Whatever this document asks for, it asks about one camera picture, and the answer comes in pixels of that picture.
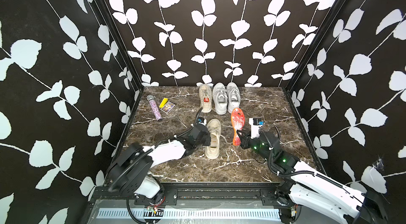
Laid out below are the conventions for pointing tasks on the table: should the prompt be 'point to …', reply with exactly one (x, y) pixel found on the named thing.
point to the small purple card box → (167, 107)
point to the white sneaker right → (233, 96)
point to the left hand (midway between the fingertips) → (210, 132)
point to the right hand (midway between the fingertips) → (236, 129)
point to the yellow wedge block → (163, 102)
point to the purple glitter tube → (156, 110)
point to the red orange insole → (237, 119)
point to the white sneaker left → (220, 94)
